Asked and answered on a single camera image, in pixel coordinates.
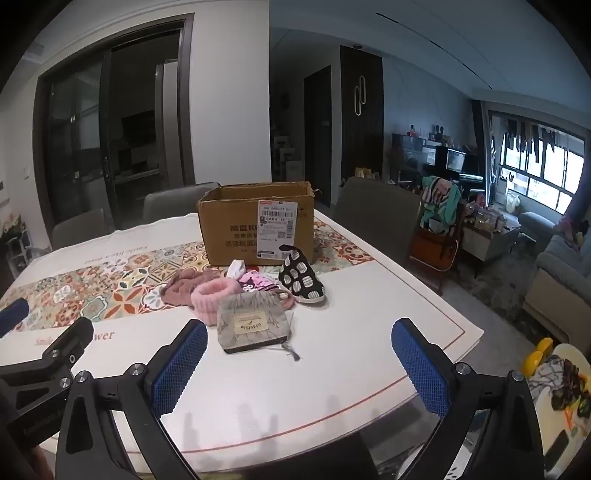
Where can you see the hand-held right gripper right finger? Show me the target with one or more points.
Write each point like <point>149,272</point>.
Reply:
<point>420,369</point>

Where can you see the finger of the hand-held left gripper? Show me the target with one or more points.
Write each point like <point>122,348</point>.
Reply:
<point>13,316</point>
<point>69,341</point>

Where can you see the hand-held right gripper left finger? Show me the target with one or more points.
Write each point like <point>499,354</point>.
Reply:
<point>182,369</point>

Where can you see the pink fuzzy headband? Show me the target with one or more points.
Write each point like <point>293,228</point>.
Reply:
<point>207,295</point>

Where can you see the grey zip pouch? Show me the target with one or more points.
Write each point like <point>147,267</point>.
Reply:
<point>249,323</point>

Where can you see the brown pink towel cloth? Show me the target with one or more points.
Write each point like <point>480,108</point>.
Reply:
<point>182,286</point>

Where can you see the pink printed pouch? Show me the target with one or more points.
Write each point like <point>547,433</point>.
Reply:
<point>257,281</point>

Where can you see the black white patterned pouch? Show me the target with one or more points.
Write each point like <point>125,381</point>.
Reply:
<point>300,274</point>

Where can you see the brown cardboard box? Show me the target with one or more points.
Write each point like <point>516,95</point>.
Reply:
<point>231,221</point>

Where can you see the white flowers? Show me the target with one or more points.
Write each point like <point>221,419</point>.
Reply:
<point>11,226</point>

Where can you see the grey dining chair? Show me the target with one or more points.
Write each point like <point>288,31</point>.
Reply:
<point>76,228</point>
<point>374,217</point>
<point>175,203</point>

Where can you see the wooden chair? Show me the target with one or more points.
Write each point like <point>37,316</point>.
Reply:
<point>431,254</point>

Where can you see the yellow toy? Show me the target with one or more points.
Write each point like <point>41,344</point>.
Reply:
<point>538,353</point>

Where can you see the cluttered coffee table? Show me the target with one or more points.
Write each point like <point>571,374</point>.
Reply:
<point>489,235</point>

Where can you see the grey sofa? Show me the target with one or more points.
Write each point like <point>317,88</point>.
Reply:
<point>561,277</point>

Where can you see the clothes pile on chair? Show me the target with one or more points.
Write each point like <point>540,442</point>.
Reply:
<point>438,198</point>

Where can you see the grey ottoman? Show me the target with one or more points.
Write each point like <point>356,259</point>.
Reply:
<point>535,224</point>

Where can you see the dark glass sliding door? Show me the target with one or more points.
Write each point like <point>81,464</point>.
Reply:
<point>83,138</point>

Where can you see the black piano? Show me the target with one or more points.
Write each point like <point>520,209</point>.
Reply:
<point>461,170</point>

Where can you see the black cabinet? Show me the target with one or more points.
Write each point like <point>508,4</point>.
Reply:
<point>408,157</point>

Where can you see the stack of storage boxes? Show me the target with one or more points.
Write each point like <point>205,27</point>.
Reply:
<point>286,159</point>

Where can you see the large window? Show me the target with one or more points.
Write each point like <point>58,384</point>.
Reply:
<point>545,170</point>

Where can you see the hanging laundry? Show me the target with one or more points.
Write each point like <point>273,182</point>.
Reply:
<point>526,138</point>

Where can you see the loop-shaped wall lamp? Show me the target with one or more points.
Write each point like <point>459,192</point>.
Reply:
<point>360,94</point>

